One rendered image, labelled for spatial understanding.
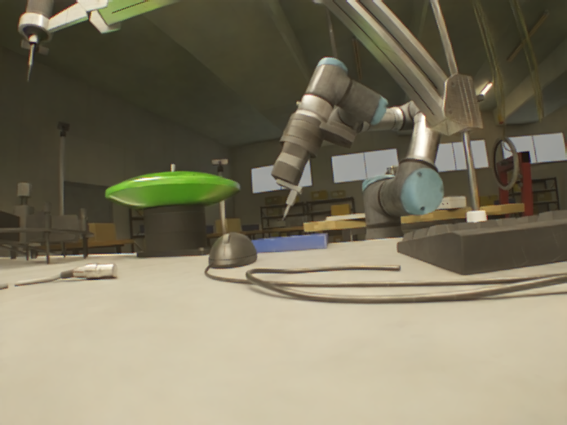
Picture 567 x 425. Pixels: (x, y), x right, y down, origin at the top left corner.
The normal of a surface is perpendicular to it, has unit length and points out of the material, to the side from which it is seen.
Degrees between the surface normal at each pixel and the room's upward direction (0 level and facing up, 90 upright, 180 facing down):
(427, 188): 95
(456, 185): 90
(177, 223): 90
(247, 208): 90
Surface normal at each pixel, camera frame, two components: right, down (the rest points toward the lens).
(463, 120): 0.15, -0.04
